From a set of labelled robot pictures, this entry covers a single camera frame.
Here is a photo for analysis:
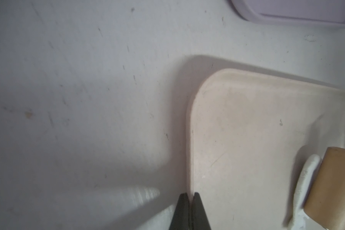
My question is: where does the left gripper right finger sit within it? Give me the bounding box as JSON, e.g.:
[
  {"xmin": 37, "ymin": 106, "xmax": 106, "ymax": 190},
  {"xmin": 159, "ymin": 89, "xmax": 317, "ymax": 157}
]
[{"xmin": 191, "ymin": 192, "xmax": 211, "ymax": 230}]

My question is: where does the purple plastic tray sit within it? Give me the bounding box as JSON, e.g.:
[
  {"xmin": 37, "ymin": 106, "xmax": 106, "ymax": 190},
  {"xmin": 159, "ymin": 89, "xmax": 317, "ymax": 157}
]
[{"xmin": 232, "ymin": 0, "xmax": 345, "ymax": 28}]

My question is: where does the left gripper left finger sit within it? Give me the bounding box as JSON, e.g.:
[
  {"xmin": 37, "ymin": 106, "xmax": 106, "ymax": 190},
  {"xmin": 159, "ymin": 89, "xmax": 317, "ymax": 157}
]
[{"xmin": 169, "ymin": 193, "xmax": 190, "ymax": 230}]

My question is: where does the wooden dough roller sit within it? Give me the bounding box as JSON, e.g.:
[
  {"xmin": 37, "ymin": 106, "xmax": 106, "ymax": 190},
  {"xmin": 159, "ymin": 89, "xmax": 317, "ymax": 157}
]
[{"xmin": 304, "ymin": 147, "xmax": 345, "ymax": 230}]

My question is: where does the white dough ball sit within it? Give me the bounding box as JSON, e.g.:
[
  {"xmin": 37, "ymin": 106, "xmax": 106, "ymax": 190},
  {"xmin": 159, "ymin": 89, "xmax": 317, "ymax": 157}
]
[{"xmin": 287, "ymin": 154, "xmax": 329, "ymax": 230}]

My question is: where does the beige plastic tray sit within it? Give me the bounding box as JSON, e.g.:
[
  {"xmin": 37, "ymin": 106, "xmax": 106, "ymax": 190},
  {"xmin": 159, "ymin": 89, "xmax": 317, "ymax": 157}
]
[{"xmin": 186, "ymin": 69, "xmax": 345, "ymax": 230}]

